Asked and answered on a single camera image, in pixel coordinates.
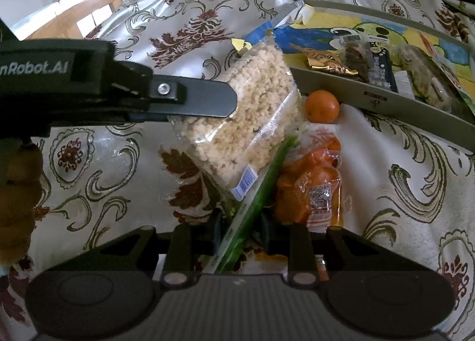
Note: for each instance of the dark packet with white label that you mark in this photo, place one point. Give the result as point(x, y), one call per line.
point(354, 58)

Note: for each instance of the green sausage stick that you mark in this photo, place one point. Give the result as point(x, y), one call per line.
point(256, 200)

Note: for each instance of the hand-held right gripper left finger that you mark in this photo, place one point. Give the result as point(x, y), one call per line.
point(218, 227)

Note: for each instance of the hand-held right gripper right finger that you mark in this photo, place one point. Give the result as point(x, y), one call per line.
point(267, 231)

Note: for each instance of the small white packet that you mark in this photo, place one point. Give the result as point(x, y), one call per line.
point(403, 83)

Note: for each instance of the dark blue snack packet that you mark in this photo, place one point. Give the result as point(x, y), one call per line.
point(380, 66)

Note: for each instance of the orange snack packet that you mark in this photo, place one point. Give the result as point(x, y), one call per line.
point(308, 185)

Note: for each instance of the person's left hand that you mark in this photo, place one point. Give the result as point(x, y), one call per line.
point(16, 196)

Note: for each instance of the clear cookie packet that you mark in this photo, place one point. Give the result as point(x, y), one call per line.
point(423, 73)

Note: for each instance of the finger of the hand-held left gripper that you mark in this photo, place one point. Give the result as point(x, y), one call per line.
point(200, 96)

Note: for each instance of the grey tray with cartoon lining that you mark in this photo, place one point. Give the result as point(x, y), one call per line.
point(408, 105)

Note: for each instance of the gold foil snack packet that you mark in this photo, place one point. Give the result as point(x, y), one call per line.
point(326, 62)

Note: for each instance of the wooden bed rail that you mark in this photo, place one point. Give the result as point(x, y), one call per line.
point(81, 18)

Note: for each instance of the clear puffed rice cake packet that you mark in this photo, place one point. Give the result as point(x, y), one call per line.
point(241, 118)

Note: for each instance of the mandarin orange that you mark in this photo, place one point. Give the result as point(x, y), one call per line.
point(322, 106)

